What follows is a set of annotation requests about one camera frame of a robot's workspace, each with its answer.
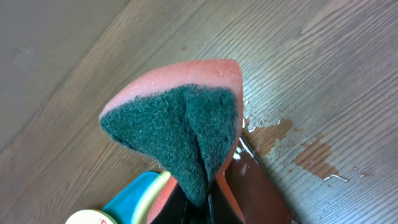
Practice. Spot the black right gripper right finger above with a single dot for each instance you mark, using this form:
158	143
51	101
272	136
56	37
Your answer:
219	210

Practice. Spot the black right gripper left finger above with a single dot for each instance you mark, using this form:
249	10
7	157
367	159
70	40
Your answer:
173	207

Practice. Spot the yellow-green plate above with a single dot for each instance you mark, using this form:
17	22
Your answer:
146	200

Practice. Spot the yellow plate with ketchup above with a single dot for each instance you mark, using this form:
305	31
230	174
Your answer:
90	217

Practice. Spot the dark brown tray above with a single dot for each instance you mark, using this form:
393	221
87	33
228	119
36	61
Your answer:
258	198

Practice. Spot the teal plastic tray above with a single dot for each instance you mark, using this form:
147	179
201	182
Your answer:
122	206

